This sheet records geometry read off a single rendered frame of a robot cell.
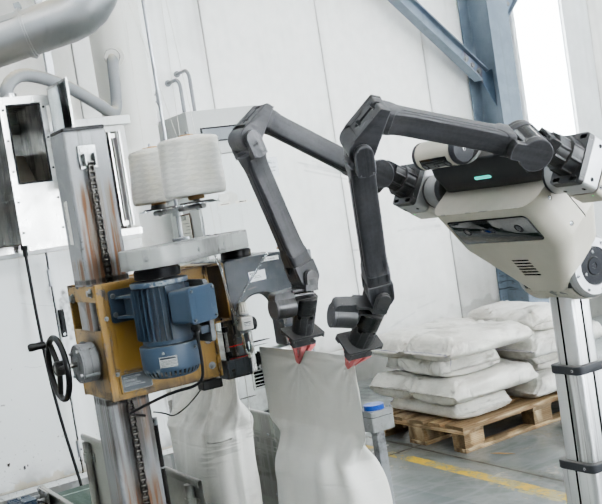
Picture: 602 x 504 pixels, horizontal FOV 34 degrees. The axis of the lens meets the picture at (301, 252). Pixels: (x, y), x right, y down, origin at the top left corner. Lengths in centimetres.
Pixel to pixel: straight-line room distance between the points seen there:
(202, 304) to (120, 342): 30
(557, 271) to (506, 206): 23
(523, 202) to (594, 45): 752
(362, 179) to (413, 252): 611
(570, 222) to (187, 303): 94
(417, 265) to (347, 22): 204
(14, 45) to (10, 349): 156
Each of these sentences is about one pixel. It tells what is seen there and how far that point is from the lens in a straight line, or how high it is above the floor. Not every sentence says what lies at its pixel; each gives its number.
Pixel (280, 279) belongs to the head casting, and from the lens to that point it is 286.
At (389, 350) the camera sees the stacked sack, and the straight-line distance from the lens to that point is 574.
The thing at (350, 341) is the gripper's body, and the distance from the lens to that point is 234.
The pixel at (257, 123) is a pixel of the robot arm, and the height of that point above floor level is 168.
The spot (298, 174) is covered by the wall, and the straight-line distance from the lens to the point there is 760.
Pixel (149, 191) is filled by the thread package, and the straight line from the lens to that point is 280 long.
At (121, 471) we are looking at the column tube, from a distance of 277.
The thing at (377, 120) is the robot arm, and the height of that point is 161.
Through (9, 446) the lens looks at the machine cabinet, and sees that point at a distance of 545.
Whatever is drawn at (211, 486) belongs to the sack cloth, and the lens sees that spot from 315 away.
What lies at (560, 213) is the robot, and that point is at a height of 135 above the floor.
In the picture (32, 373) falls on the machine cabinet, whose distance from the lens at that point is 544.
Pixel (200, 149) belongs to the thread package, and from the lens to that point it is 256.
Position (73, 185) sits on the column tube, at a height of 161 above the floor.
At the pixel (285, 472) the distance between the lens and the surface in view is 270.
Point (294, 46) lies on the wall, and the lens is 776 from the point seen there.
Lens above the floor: 148
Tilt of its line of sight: 3 degrees down
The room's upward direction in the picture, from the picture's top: 9 degrees counter-clockwise
